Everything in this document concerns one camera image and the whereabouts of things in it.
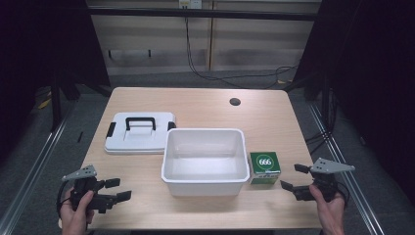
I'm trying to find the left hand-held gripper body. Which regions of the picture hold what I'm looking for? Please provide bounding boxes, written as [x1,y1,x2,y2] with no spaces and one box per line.
[62,164,117,214]

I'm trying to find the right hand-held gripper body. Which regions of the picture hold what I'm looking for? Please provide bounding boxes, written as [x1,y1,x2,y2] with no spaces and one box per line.
[293,157,356,203]

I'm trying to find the person's right hand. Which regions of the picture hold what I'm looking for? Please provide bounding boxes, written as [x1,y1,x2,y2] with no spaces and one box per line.
[308,184,346,235]

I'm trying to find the person's left hand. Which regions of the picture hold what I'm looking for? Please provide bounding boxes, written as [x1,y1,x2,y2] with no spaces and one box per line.
[59,189,96,235]

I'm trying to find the green and white carton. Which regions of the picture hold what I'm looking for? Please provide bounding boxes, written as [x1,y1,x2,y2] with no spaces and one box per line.
[249,151,282,186]

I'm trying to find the black metal stand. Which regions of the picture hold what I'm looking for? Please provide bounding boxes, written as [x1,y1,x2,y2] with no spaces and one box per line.
[50,72,64,132]

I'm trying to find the yellow floor tape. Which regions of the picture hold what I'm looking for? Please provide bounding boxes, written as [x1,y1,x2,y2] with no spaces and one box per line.
[37,93,53,111]

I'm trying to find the white plastic storage box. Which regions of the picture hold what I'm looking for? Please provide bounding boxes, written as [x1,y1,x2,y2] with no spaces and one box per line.
[161,127,252,197]

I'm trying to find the black curtain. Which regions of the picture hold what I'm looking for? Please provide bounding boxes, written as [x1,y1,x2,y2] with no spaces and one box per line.
[0,0,112,165]
[293,0,415,197]

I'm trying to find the aluminium floor rail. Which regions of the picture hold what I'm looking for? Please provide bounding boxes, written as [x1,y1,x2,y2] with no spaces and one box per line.
[307,102,387,235]
[0,100,78,235]

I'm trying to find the black floor cables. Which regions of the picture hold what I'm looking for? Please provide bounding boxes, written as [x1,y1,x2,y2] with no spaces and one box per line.
[304,128,335,157]

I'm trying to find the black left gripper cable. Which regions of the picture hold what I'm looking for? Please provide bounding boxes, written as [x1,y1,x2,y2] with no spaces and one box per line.
[56,180,72,219]

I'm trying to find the white lid with black handle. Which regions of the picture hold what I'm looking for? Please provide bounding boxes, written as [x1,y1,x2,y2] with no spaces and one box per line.
[104,112,177,156]

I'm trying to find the black wall cable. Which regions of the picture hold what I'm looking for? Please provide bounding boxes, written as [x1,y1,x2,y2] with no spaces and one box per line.
[184,17,299,90]

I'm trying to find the black horizontal frame bar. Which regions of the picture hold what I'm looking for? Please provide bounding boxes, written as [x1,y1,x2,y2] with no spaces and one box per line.
[87,7,323,23]

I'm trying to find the white wall power outlet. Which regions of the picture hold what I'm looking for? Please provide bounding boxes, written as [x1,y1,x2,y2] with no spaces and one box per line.
[177,0,204,10]

